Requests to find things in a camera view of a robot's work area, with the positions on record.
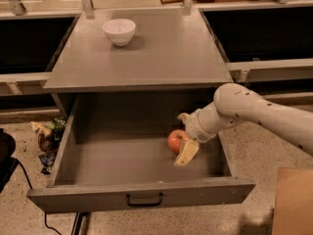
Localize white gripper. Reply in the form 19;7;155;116
173;110;215;166

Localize red apple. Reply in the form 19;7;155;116
167;129;188;155

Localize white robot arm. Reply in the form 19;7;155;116
174;83;313;166

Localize grey open drawer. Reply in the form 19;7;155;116
27;92;255;213

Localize grey cabinet counter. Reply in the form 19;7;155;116
44;8;232;93

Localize white ceramic bowl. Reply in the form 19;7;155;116
102;19;136;46

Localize brown cardboard box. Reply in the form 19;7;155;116
272;168;313;235

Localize crumpled snack bags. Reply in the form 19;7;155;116
31;117;67;175

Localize black device on floor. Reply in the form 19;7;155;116
0;128;18;193

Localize black drawer handle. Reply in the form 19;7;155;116
125;193;163;208

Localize black cable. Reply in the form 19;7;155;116
14;159;63;235

